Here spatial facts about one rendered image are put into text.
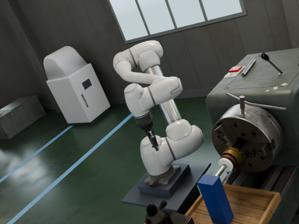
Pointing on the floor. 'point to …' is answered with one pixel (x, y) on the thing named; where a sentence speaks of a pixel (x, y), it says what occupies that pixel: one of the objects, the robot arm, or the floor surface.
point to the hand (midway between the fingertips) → (156, 149)
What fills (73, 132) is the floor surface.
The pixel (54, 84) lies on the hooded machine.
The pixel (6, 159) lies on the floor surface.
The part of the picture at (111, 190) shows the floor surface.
